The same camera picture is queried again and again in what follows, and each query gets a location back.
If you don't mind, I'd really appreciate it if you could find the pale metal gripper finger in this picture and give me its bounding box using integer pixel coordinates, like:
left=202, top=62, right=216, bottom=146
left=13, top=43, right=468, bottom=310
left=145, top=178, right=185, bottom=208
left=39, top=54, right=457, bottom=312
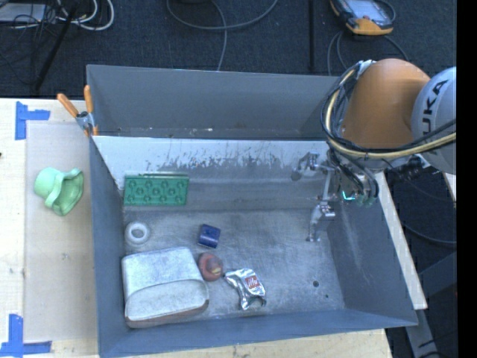
left=305, top=201, right=337, bottom=243
left=290, top=151, right=329, bottom=182

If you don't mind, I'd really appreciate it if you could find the grey metal bin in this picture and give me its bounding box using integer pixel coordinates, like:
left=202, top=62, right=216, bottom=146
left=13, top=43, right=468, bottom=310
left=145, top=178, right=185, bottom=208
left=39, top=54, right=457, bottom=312
left=85, top=64, right=420, bottom=358

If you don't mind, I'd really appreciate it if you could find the crumpled silver packet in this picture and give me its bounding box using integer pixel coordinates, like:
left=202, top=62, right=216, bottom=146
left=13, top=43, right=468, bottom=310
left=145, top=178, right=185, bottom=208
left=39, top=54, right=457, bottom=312
left=224, top=267, right=268, bottom=311

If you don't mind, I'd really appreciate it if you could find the small blue cup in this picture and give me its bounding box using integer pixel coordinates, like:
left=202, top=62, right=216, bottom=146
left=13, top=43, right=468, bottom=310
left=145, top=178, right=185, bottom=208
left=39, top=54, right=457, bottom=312
left=197, top=223, right=222, bottom=250

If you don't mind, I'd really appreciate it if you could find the red-brown round toy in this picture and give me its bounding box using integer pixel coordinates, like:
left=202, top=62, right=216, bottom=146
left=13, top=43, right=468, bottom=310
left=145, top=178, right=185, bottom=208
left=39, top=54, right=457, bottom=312
left=197, top=251, right=225, bottom=283

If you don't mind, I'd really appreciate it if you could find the dark green flat block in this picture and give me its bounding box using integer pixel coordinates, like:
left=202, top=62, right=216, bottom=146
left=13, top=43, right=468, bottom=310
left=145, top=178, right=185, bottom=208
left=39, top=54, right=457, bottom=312
left=123, top=175, right=190, bottom=207

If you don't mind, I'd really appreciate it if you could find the pale green plastic cup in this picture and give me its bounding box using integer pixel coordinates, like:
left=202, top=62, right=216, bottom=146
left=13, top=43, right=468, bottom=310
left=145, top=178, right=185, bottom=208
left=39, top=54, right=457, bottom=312
left=34, top=166, right=85, bottom=217

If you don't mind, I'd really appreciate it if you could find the pale flat board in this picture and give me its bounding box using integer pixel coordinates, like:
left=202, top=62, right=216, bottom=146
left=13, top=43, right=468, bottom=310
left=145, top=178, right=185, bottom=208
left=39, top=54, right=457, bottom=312
left=22, top=119, right=100, bottom=345

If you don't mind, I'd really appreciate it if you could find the white tape ring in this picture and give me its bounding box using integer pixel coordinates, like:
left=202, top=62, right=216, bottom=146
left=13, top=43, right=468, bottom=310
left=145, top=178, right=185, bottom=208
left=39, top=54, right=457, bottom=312
left=124, top=221, right=152, bottom=248

